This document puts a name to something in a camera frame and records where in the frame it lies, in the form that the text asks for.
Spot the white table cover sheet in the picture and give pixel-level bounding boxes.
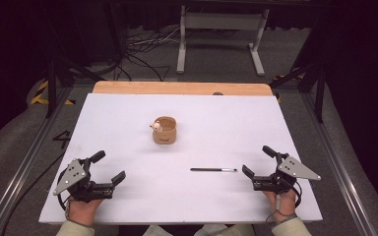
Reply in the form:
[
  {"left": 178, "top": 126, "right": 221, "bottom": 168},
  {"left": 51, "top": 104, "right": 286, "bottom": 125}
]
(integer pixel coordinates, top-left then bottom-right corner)
[{"left": 38, "top": 92, "right": 323, "bottom": 226}]

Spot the wooden table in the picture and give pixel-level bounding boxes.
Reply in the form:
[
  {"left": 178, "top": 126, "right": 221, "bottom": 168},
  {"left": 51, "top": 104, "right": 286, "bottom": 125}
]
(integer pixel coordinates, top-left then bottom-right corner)
[{"left": 92, "top": 81, "right": 274, "bottom": 97}]

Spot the person's right hand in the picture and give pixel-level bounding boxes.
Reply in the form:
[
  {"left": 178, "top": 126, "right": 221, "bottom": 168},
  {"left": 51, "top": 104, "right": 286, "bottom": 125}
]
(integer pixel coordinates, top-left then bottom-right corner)
[{"left": 263, "top": 189, "right": 298, "bottom": 224}]

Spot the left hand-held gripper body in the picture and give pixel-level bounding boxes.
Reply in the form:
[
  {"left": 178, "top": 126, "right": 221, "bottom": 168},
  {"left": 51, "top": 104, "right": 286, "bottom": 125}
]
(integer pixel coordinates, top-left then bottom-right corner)
[{"left": 52, "top": 157, "right": 115, "bottom": 203}]

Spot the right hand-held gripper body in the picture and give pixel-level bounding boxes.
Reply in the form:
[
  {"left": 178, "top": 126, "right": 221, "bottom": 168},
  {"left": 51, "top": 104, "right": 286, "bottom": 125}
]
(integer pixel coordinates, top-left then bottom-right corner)
[{"left": 251, "top": 152, "right": 322, "bottom": 195}]

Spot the white metal stand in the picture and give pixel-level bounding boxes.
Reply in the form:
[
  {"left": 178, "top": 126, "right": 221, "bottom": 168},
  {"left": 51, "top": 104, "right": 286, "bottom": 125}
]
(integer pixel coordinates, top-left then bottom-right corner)
[{"left": 175, "top": 5, "right": 271, "bottom": 78}]

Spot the yellow black floor tape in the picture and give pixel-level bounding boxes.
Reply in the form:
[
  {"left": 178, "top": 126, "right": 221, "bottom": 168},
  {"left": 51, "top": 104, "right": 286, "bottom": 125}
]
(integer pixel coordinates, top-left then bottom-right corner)
[{"left": 30, "top": 80, "right": 77, "bottom": 106}]

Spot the black tripod stand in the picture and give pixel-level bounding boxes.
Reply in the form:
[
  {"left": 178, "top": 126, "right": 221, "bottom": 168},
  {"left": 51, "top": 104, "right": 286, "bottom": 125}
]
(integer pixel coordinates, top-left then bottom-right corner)
[
  {"left": 269, "top": 60, "right": 327, "bottom": 125},
  {"left": 44, "top": 53, "right": 106, "bottom": 120}
]

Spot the bundle of floor cables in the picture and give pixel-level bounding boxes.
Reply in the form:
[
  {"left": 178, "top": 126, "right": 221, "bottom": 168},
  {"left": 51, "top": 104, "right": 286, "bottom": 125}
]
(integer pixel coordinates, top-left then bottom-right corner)
[{"left": 112, "top": 26, "right": 182, "bottom": 83}]

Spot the black pen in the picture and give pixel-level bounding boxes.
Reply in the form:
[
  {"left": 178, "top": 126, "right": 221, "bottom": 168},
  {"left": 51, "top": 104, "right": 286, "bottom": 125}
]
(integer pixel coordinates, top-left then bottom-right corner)
[{"left": 190, "top": 167, "right": 238, "bottom": 173}]

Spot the black floor tape mark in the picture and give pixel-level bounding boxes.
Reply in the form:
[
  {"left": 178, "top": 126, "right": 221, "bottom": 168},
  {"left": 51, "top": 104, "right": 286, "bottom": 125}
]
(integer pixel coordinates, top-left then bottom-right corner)
[{"left": 52, "top": 130, "right": 73, "bottom": 150}]

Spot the person's lap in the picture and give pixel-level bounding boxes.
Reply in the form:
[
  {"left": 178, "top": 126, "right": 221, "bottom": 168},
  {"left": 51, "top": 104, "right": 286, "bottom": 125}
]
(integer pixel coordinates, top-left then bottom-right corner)
[{"left": 117, "top": 223, "right": 257, "bottom": 236}]

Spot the wooden cup with small figure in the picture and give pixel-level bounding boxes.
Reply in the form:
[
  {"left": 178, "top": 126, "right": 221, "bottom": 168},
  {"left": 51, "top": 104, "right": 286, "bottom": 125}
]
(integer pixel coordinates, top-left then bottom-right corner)
[{"left": 150, "top": 115, "right": 178, "bottom": 146}]

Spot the aluminium floor rail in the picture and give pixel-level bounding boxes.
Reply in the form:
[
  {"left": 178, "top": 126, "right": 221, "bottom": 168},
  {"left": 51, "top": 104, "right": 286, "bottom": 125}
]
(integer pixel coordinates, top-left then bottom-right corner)
[
  {"left": 298, "top": 92, "right": 378, "bottom": 236},
  {"left": 0, "top": 86, "right": 75, "bottom": 236}
]

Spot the person's left hand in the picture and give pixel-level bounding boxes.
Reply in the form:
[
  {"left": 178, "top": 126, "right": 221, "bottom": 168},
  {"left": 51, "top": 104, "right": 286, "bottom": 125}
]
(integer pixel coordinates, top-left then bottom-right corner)
[{"left": 68, "top": 198, "right": 103, "bottom": 227}]

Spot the black cable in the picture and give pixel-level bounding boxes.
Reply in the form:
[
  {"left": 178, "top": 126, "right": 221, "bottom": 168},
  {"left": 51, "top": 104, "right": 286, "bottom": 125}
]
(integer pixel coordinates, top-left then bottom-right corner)
[
  {"left": 0, "top": 152, "right": 64, "bottom": 236},
  {"left": 274, "top": 181, "right": 304, "bottom": 212}
]

